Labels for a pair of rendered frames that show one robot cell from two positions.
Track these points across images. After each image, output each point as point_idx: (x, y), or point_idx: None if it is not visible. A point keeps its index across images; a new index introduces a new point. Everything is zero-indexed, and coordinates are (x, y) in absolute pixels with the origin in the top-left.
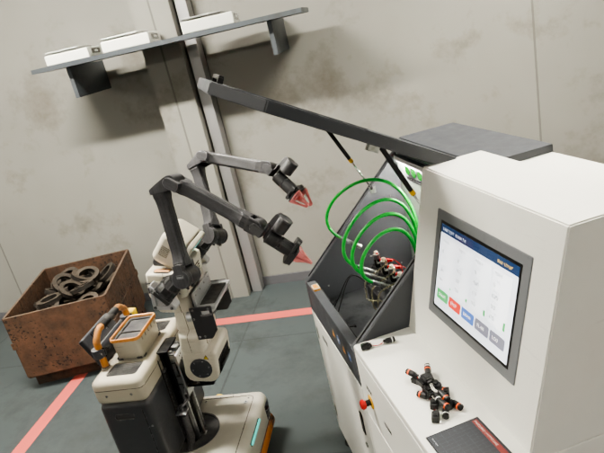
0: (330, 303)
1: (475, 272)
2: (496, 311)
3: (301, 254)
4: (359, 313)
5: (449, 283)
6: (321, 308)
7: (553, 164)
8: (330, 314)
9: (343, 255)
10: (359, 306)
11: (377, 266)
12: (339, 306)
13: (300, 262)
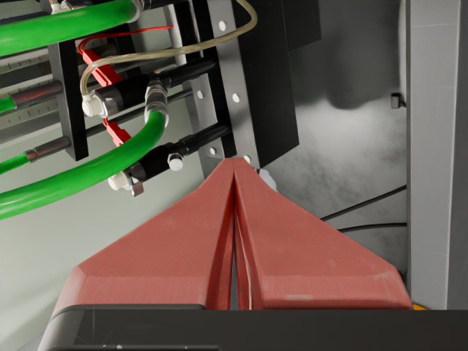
0: (414, 188)
1: None
2: None
3: (124, 244)
4: (358, 160)
5: None
6: (464, 219)
7: None
8: (447, 104)
9: (110, 158)
10: (349, 196)
11: (161, 149)
12: (400, 243)
13: (295, 209)
